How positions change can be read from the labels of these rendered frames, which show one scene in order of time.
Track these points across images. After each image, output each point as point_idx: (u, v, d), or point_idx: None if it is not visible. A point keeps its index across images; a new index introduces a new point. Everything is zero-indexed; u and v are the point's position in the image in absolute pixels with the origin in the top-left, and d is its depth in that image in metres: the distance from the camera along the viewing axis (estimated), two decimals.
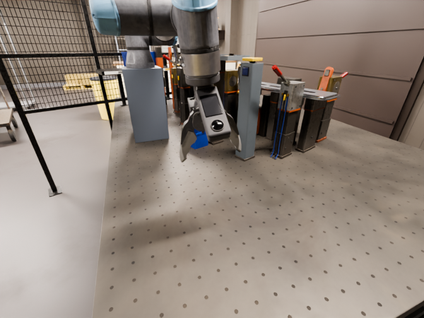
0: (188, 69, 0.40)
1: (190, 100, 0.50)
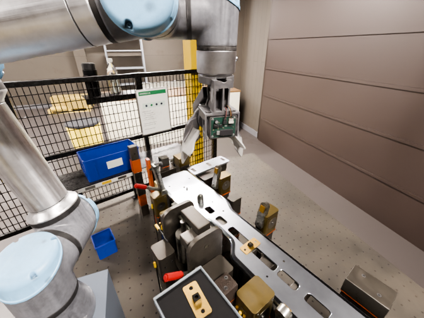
0: None
1: (236, 114, 0.42)
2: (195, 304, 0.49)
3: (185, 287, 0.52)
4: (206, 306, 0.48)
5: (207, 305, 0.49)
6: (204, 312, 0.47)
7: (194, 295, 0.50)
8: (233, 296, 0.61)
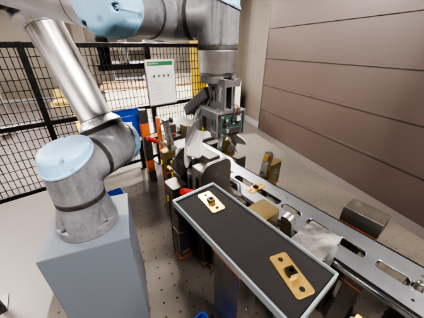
0: None
1: (241, 111, 0.43)
2: (209, 204, 0.55)
3: (199, 194, 0.59)
4: (219, 205, 0.55)
5: (220, 204, 0.55)
6: (218, 208, 0.54)
7: (209, 197, 0.56)
8: None
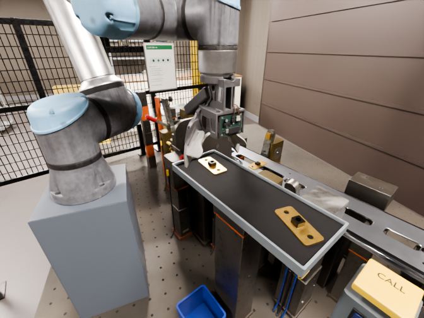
0: None
1: (241, 111, 0.43)
2: (211, 166, 0.53)
3: (200, 159, 0.56)
4: (221, 168, 0.52)
5: (221, 167, 0.52)
6: (219, 170, 0.51)
7: (210, 161, 0.54)
8: None
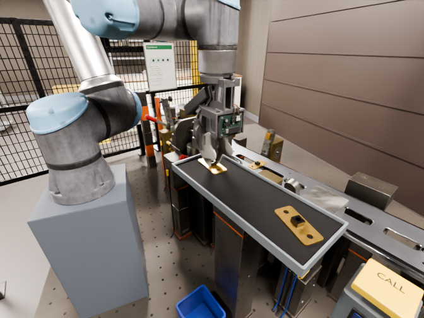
0: None
1: (241, 111, 0.43)
2: (211, 166, 0.53)
3: (200, 159, 0.56)
4: (221, 167, 0.52)
5: (221, 167, 0.52)
6: (219, 170, 0.51)
7: None
8: None
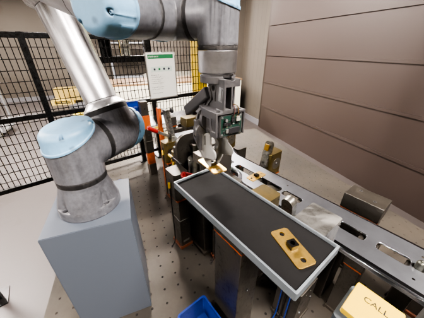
0: None
1: (241, 111, 0.43)
2: (211, 166, 0.53)
3: (200, 159, 0.56)
4: (221, 167, 0.52)
5: (221, 167, 0.52)
6: (219, 170, 0.51)
7: None
8: None
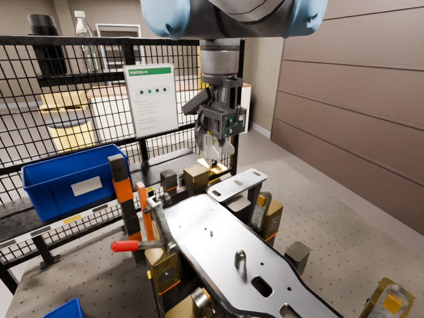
0: None
1: (243, 111, 0.44)
2: (211, 166, 0.53)
3: (199, 159, 0.56)
4: (221, 167, 0.52)
5: (222, 166, 0.53)
6: (221, 170, 0.51)
7: None
8: None
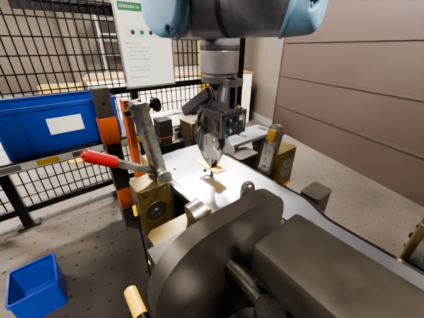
0: None
1: (243, 111, 0.44)
2: (211, 166, 0.53)
3: (199, 159, 0.56)
4: (221, 167, 0.52)
5: (222, 166, 0.53)
6: (221, 170, 0.51)
7: None
8: None
